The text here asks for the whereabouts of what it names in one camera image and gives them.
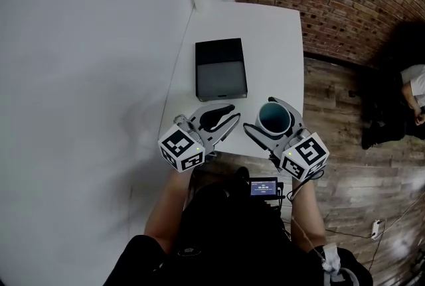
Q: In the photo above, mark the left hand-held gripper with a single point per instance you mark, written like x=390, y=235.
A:
x=181, y=148

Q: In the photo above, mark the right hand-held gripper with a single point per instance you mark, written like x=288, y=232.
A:
x=305, y=155

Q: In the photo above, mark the white cup with teal inside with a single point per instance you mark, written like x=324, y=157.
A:
x=275, y=120

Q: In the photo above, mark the black box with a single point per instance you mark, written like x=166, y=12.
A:
x=220, y=75

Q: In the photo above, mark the person's right forearm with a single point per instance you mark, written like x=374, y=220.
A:
x=307, y=215

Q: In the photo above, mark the person's left forearm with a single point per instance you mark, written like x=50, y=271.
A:
x=166, y=208

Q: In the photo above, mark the small black screen device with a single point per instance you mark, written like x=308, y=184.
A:
x=264, y=187

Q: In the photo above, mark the white square table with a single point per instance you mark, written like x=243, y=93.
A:
x=272, y=45

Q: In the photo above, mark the person's black clothed body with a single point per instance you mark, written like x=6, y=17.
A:
x=232, y=245

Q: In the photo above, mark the white cloth band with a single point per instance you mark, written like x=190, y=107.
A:
x=330, y=258

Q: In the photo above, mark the white power strip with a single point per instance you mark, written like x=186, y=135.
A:
x=376, y=229

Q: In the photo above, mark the black chair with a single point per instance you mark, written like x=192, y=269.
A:
x=408, y=42

